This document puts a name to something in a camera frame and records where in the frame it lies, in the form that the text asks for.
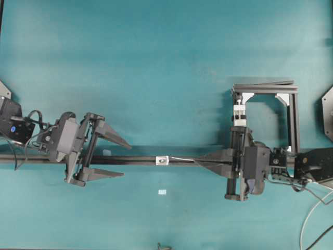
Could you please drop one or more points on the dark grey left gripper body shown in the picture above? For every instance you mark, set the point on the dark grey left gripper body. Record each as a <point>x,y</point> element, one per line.
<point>67,140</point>

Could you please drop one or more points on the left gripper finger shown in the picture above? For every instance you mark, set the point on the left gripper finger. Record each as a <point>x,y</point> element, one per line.
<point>91,174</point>
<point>105,131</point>

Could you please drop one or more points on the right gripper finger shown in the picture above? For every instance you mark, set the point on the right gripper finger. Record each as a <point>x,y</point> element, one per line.
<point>220,168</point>
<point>221,155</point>

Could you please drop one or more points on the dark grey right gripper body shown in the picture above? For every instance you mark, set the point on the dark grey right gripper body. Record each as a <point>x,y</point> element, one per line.
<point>250,165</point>

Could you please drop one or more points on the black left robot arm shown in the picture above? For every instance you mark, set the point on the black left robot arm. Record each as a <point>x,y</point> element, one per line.
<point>21,130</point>

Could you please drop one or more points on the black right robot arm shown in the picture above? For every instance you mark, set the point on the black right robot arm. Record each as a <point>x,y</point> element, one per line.
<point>298,170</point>

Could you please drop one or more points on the pale blue tape label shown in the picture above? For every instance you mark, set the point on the pale blue tape label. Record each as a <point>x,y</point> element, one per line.
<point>107,152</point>

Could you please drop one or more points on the silver metal fitting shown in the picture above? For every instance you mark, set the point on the silver metal fitting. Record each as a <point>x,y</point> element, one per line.
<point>162,160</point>

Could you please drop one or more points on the small white tape patch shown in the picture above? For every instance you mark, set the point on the small white tape patch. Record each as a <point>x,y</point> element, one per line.
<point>162,192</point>

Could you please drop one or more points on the dark object at bottom edge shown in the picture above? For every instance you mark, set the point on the dark object at bottom edge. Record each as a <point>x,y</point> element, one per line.
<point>162,247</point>

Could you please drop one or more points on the white clamp on frame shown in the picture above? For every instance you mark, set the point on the white clamp on frame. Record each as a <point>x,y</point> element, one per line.
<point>239,116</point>

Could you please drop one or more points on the black aluminium rail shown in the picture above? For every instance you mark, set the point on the black aluminium rail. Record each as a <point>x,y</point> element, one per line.
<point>99,160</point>

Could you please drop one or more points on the black aluminium frame stand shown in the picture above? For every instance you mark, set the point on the black aluminium frame stand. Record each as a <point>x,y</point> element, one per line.
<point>271,110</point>

